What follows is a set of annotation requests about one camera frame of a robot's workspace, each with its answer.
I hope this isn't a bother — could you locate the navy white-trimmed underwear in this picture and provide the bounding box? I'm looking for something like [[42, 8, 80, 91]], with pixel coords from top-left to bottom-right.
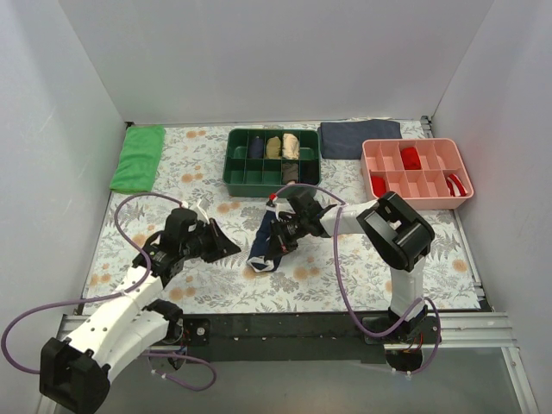
[[247, 210, 281, 273]]

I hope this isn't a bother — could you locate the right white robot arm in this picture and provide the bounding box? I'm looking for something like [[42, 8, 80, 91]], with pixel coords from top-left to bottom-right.
[[266, 190, 435, 343]]

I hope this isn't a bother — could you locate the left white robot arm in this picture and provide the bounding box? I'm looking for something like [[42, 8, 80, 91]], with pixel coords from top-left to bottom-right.
[[39, 206, 241, 413]]

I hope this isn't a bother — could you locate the rolled black underwear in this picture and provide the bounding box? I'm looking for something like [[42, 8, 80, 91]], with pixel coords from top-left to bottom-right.
[[300, 160, 320, 185]]

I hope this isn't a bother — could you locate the rolled grey brown underwear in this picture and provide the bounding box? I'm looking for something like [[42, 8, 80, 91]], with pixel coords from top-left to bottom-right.
[[282, 162, 299, 185]]

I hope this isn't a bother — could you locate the rolled cream underwear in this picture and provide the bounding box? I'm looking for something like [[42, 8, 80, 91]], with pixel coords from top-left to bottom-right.
[[282, 133, 300, 160]]

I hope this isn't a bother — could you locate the rolled tan underwear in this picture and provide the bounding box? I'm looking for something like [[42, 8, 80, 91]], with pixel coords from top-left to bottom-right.
[[265, 136, 281, 160]]

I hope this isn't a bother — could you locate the rolled red underwear left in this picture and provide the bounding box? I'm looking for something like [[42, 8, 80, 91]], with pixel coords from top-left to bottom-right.
[[370, 175, 387, 198]]

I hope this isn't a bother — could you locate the rolled red underwear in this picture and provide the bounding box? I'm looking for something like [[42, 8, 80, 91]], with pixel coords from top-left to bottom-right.
[[400, 147, 422, 171], [370, 175, 387, 198]]

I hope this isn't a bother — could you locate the rolled navy underwear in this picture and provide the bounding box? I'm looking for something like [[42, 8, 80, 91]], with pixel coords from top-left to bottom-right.
[[248, 136, 264, 159]]

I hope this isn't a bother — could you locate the rolled red underwear top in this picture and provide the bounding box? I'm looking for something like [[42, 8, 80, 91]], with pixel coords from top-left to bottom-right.
[[400, 147, 422, 171]]

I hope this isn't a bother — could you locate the red white striped underwear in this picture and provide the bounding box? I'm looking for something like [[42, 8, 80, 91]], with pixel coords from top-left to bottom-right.
[[445, 173, 467, 198]]

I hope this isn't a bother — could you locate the floral table mat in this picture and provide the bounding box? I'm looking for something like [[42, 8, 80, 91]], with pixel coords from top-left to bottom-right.
[[81, 120, 482, 313]]

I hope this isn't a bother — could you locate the green divided organizer tray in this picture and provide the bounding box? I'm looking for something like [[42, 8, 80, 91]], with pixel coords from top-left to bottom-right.
[[223, 129, 322, 198]]

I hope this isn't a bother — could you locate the dark blue folded cloth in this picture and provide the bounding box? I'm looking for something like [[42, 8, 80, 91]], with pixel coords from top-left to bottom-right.
[[318, 119, 402, 160]]

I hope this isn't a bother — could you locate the green folded towel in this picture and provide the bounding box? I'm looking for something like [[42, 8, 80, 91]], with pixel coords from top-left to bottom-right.
[[110, 125, 166, 194]]

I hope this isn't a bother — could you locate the pink divided organizer tray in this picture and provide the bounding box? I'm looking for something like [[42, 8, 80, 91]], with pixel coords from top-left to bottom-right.
[[361, 138, 474, 210]]

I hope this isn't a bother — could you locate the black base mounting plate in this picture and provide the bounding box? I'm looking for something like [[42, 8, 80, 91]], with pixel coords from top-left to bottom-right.
[[133, 313, 441, 366]]

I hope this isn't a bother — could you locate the aluminium frame rail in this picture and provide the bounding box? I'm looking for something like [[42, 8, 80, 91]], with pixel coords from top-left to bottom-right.
[[36, 312, 540, 414]]

